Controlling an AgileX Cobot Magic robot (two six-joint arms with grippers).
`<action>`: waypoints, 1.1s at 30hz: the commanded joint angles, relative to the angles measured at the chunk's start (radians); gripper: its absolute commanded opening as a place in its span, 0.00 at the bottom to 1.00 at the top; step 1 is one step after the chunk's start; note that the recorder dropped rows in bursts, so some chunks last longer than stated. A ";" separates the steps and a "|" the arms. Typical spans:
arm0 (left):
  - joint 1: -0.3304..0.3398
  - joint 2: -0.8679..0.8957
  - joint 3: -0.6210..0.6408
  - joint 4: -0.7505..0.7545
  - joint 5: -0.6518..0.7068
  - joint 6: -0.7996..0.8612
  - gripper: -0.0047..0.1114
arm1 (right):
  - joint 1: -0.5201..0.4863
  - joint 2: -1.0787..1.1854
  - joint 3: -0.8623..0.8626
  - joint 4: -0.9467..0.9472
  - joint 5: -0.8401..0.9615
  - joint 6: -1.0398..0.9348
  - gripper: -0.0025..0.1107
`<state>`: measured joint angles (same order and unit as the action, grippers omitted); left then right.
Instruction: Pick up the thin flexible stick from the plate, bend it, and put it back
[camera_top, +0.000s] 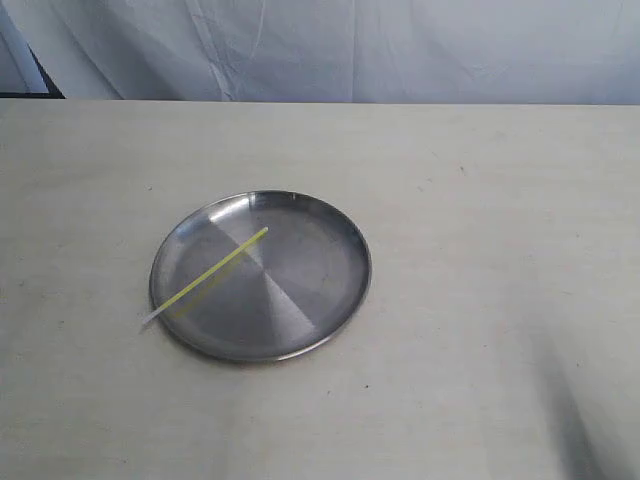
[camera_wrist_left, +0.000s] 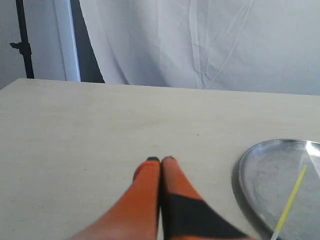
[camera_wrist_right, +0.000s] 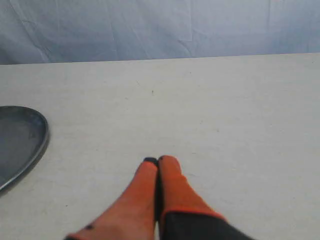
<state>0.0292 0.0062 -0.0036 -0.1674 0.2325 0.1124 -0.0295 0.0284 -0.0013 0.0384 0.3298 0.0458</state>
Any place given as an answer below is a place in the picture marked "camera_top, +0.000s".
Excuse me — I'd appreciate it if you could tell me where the white backdrop sheet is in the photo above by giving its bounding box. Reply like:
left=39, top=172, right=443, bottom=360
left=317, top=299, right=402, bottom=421
left=1, top=1, right=639, bottom=104

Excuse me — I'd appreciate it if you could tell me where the yellow plastic stick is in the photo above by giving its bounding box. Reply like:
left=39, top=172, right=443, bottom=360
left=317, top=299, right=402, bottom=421
left=141, top=227, right=269, bottom=328

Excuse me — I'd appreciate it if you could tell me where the round stainless steel plate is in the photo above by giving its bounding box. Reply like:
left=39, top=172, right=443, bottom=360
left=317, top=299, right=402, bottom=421
left=149, top=190, right=372, bottom=363

